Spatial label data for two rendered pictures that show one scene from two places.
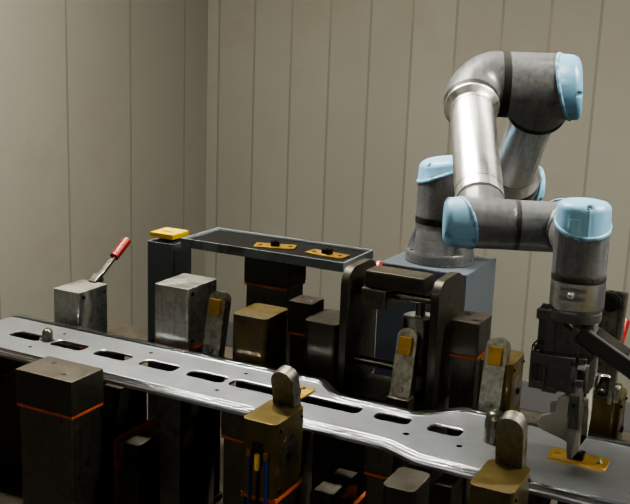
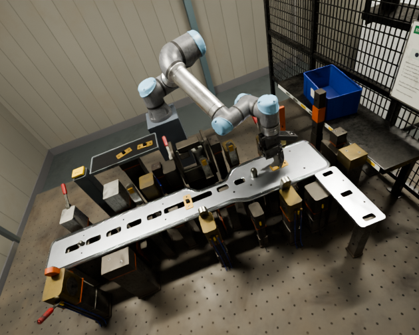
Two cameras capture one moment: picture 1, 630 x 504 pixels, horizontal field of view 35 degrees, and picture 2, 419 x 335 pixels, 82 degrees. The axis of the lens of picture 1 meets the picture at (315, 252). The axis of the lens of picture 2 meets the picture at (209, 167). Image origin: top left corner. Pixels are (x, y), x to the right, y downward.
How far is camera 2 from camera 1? 0.90 m
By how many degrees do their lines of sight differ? 40
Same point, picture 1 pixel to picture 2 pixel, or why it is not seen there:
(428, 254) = (161, 117)
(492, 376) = (232, 153)
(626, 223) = (152, 53)
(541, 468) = (277, 176)
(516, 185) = not seen: hidden behind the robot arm
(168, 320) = (116, 205)
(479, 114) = (189, 76)
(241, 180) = (22, 104)
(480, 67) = (171, 54)
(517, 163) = not seen: hidden behind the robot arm
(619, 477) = (294, 164)
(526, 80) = (188, 50)
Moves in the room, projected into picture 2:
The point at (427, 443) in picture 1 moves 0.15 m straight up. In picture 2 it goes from (243, 191) to (238, 169)
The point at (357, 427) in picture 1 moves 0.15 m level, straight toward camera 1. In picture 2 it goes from (220, 200) to (244, 219)
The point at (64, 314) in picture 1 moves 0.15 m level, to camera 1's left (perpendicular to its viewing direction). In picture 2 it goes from (72, 226) to (43, 248)
